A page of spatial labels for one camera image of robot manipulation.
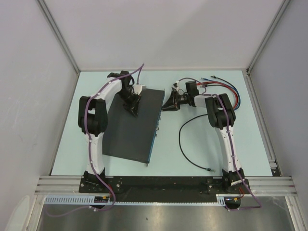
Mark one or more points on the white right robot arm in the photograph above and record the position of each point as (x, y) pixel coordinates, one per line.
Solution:
(221, 116)

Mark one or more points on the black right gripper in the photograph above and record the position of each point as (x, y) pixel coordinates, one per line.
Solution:
(171, 105)

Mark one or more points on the aluminium frame rail front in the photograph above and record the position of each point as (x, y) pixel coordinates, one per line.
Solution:
(260, 186)

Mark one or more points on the dark network switch box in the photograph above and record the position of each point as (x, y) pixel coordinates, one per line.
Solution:
(129, 137)

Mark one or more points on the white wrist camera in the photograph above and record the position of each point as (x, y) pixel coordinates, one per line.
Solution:
(137, 88)
(176, 86)

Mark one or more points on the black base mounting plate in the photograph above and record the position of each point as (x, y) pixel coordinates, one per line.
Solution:
(168, 190)

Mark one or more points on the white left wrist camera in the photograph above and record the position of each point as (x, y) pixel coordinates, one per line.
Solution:
(137, 88)

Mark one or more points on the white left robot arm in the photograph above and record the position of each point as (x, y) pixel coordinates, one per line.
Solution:
(93, 114)

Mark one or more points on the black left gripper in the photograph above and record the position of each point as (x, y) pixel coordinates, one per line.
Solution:
(133, 106)

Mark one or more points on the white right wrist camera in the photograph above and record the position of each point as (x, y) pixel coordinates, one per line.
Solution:
(176, 86)

